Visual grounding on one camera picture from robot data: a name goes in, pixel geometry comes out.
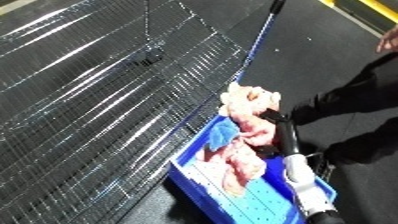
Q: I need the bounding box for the pink soft toy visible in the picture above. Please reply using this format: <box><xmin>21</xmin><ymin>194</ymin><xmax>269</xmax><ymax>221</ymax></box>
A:
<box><xmin>202</xmin><ymin>82</ymin><xmax>285</xmax><ymax>197</ymax></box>

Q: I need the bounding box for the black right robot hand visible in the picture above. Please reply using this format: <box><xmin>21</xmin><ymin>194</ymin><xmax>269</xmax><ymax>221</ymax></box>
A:
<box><xmin>257</xmin><ymin>108</ymin><xmax>303</xmax><ymax>158</ymax></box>

